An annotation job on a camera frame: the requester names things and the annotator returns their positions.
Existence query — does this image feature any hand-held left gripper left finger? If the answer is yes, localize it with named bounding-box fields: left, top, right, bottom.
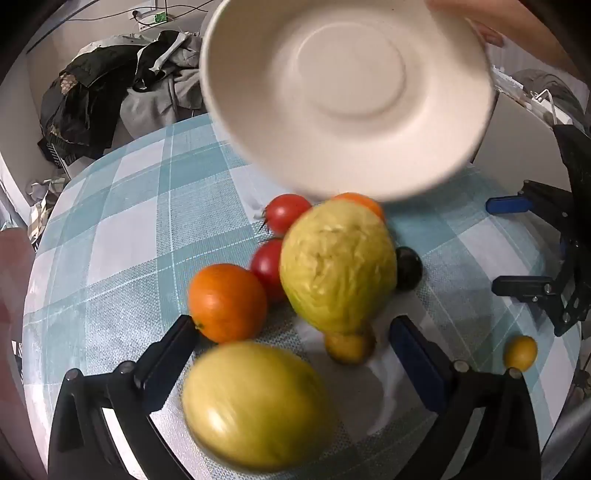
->
left=47, top=315, right=200, bottom=480

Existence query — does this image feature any yellow-green guava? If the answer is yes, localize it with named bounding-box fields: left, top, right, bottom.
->
left=181, top=342, right=335, bottom=472
left=279, top=199, right=399, bottom=335

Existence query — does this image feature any crumpled cloth pile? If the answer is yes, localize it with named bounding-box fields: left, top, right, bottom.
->
left=24, top=175, right=63, bottom=243

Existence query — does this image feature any small yellow kumquat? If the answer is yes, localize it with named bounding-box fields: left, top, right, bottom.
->
left=503, top=335, right=539, bottom=372
left=324, top=329, right=376, bottom=365

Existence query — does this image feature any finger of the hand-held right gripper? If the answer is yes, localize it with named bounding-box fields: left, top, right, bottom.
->
left=486, top=180, right=575, bottom=241
left=492, top=268, right=580, bottom=337

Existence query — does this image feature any white cabinet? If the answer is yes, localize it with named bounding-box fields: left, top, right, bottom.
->
left=470, top=88, right=574, bottom=195

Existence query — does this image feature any teal checked tablecloth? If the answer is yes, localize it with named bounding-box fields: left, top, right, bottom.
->
left=21, top=113, right=583, bottom=480

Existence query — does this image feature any dark plum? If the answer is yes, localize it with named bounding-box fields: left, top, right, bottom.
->
left=394, top=246, right=423, bottom=291

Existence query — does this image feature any white power strip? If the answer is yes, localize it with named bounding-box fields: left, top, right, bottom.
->
left=129, top=8, right=174, bottom=31

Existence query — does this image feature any orange tangerine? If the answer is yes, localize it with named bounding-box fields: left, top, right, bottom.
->
left=188, top=264, right=269, bottom=344
left=332, top=192, right=385, bottom=222

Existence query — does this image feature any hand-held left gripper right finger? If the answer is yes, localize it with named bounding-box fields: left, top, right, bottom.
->
left=389, top=315, right=542, bottom=480

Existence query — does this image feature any dark jacket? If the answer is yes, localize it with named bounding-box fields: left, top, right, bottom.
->
left=37, top=44, right=158, bottom=161

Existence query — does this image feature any person's right forearm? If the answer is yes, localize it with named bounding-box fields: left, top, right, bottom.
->
left=505, top=0, right=583, bottom=71

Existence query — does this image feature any grey garment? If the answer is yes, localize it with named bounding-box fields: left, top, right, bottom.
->
left=120, top=30, right=211, bottom=139

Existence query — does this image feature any person's right hand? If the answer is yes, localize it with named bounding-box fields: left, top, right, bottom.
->
left=425, top=0, right=513, bottom=47

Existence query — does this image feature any red tomato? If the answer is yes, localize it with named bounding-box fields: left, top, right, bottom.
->
left=261, top=194, right=314, bottom=236
left=249, top=239, right=288, bottom=303

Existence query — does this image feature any white bowl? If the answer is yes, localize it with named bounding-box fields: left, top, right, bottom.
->
left=199, top=0, right=497, bottom=204

